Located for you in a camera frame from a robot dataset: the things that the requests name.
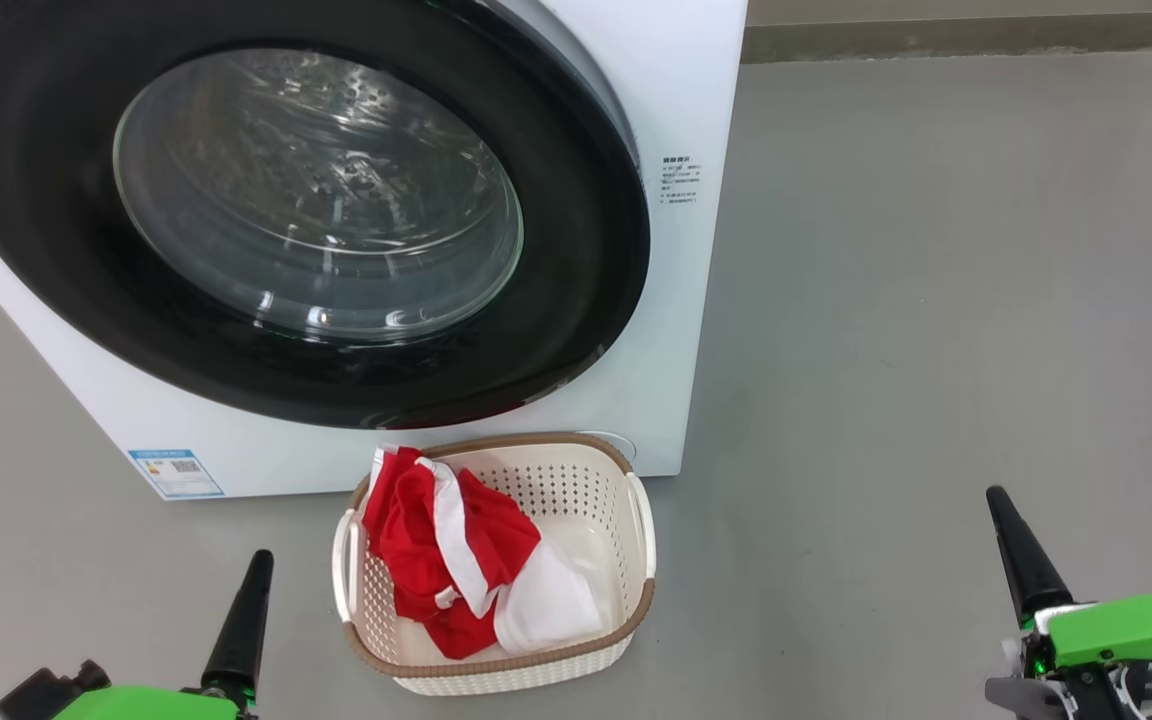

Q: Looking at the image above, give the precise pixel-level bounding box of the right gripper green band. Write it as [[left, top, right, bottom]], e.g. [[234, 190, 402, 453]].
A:
[[984, 486, 1152, 720]]

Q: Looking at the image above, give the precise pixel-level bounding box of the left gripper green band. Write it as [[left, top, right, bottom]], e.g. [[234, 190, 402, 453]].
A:
[[51, 549, 276, 720]]

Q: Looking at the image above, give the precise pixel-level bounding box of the red and white garment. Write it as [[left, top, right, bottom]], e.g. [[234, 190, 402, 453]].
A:
[[362, 445, 606, 662]]

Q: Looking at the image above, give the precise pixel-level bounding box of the black round glass washer door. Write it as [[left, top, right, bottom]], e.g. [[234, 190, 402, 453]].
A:
[[0, 0, 653, 432]]

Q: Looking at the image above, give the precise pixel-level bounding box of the cream perforated laundry basket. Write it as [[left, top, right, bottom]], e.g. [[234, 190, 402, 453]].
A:
[[331, 431, 658, 698]]

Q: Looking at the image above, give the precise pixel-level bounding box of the white front-load washing machine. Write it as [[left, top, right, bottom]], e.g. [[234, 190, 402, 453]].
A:
[[0, 0, 750, 502]]

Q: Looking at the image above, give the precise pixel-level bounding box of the blue energy label sticker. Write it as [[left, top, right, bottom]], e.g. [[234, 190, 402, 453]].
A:
[[127, 448, 226, 500]]

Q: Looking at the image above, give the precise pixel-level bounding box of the dark grey wall skirting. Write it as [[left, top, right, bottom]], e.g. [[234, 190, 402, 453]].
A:
[[741, 9, 1152, 65]]

